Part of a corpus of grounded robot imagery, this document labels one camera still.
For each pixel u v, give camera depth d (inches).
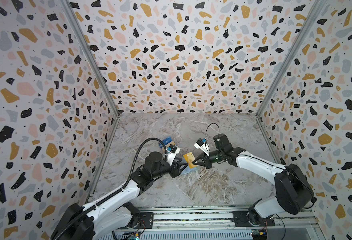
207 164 28.9
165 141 38.4
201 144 29.0
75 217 15.2
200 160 29.9
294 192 17.4
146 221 28.8
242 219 29.3
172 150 26.2
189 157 31.0
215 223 28.9
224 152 26.8
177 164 27.5
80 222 15.4
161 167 25.2
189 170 35.5
